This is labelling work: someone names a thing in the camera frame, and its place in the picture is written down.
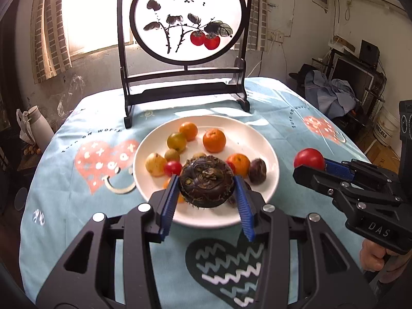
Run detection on white jug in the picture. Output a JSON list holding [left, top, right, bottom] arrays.
[[26, 106, 55, 144]]

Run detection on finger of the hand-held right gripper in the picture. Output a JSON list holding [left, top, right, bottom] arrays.
[[323, 158, 400, 198], [293, 165, 404, 220]]

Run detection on small orange mandarin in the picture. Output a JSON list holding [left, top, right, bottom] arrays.
[[179, 122, 198, 141], [203, 128, 227, 153], [226, 153, 251, 178]]

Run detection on round painted table screen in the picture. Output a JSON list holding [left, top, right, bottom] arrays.
[[117, 0, 255, 128]]

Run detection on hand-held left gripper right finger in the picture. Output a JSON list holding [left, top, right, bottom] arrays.
[[233, 175, 377, 309]]

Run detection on light blue printed tablecloth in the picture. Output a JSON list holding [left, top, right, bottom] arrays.
[[21, 76, 371, 309]]

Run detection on white bucket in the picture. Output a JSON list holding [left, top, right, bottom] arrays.
[[375, 106, 400, 147]]

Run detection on white plastic bag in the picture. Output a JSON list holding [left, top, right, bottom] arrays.
[[16, 109, 36, 144]]

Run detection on black speaker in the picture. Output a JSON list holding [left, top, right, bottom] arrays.
[[360, 39, 380, 68]]

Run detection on white oval plate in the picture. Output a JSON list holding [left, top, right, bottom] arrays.
[[133, 115, 280, 227]]

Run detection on person's right forearm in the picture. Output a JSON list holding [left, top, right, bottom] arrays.
[[365, 257, 412, 309]]

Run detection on yellow spotted pear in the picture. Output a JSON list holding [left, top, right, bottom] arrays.
[[145, 153, 168, 177]]

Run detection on cardboard box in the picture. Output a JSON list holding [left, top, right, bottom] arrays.
[[328, 35, 356, 54]]

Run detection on purple passion fruit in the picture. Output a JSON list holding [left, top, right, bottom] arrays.
[[248, 158, 267, 185]]

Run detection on clear plastic bag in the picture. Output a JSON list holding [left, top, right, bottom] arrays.
[[48, 75, 87, 119]]

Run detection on large hairy water chestnut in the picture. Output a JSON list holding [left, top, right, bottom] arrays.
[[179, 155, 235, 208]]

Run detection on blue crumpled clothes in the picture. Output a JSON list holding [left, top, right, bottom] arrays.
[[304, 71, 358, 118]]

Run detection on black monitor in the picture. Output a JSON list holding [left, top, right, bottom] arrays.
[[331, 56, 375, 104]]

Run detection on person's right hand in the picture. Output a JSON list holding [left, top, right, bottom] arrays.
[[359, 239, 392, 272]]

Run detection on green-orange tangerine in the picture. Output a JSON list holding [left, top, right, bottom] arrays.
[[167, 132, 187, 153]]

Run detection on brick-pattern curtain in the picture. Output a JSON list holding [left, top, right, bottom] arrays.
[[30, 0, 73, 84], [248, 0, 269, 52]]

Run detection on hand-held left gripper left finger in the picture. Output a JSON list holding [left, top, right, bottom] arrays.
[[36, 174, 181, 309]]

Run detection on large orange tangerine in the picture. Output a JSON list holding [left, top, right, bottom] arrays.
[[162, 178, 185, 204]]

